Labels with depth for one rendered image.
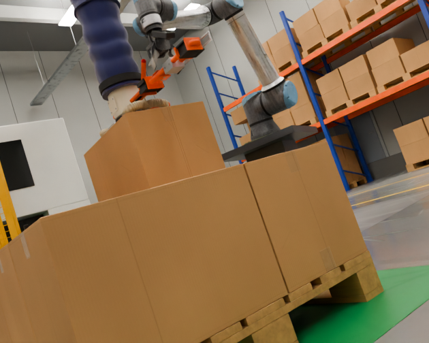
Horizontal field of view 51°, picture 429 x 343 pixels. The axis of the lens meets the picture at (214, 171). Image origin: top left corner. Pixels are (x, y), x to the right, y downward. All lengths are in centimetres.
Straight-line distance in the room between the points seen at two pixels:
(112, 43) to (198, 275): 142
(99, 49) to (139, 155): 66
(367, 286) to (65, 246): 98
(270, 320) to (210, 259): 25
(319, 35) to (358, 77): 129
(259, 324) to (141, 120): 101
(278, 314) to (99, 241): 55
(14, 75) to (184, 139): 1108
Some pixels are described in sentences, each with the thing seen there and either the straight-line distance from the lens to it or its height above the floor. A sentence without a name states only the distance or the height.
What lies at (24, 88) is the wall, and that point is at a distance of 1280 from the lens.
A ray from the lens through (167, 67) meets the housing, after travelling 189.
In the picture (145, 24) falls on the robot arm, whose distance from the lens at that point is 202.
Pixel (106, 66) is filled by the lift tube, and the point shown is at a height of 127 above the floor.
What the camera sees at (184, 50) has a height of 106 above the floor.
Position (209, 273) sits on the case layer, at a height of 29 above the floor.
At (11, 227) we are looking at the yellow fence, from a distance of 311.
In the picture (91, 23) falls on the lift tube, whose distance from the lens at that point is 236.
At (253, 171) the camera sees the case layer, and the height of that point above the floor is 51.
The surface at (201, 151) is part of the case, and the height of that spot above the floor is 71.
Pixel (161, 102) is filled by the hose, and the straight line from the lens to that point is 214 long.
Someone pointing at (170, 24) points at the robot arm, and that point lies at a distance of 235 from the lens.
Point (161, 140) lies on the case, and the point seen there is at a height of 80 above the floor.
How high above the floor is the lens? 43
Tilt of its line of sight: 5 degrees up
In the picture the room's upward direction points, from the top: 19 degrees counter-clockwise
